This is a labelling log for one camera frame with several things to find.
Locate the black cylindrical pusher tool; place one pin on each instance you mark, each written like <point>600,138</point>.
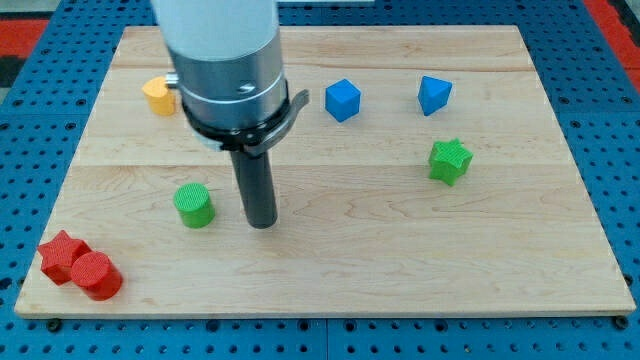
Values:
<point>255,182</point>

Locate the red star block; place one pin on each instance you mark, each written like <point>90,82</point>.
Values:
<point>59,255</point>

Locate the red cylinder block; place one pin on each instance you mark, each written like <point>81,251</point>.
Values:
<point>96,275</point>

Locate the green cylinder block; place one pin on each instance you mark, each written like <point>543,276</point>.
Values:
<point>194,205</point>

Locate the green star block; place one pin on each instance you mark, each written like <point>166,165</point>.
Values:
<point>448,161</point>

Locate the wooden board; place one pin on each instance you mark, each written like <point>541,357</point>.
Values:
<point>362,231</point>

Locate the yellow heart block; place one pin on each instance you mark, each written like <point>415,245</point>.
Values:
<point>160,99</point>

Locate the blue cube block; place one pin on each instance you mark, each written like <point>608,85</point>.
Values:
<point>342,100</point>

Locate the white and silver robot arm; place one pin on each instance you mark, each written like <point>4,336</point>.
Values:
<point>229,70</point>

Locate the blue triangular prism block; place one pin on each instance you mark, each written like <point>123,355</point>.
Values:
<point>433,94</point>

